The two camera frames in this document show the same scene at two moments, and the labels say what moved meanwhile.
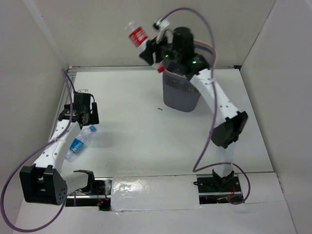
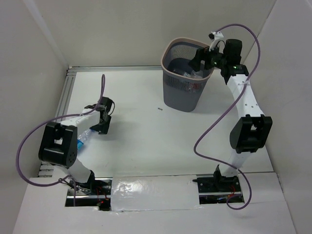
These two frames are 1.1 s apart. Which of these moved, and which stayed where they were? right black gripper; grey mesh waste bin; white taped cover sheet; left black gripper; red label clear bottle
Moved: left black gripper; red label clear bottle; right black gripper
Stayed: white taped cover sheet; grey mesh waste bin
